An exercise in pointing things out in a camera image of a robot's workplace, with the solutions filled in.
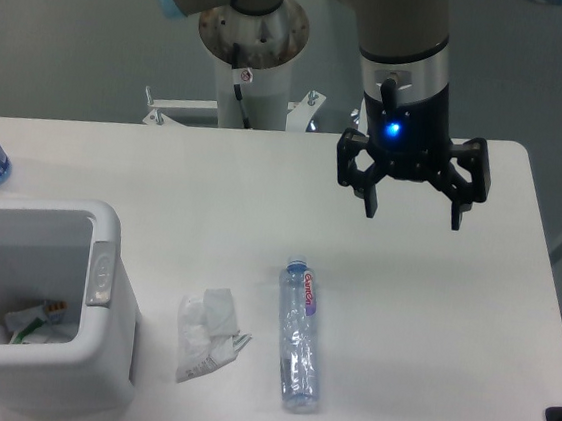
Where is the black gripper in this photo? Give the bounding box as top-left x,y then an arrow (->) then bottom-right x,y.
336,75 -> 491,231

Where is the clear crushed plastic bottle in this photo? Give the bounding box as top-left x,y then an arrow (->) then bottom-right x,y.
278,254 -> 320,414

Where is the white plastic wrapper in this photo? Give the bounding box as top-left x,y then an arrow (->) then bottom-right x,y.
175,288 -> 252,383

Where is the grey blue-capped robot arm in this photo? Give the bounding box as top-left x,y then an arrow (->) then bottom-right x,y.
158,0 -> 491,229

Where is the green white trash in can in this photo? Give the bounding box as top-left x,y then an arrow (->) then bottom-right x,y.
3,300 -> 79,345

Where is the white plastic trash can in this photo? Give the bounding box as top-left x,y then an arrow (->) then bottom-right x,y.
0,198 -> 141,413

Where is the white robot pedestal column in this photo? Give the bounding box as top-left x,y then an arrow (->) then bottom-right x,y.
187,0 -> 314,136

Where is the black cable on pedestal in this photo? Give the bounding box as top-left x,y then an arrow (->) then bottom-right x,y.
223,41 -> 261,130

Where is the white metal base bracket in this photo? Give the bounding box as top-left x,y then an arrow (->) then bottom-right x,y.
140,72 -> 364,147

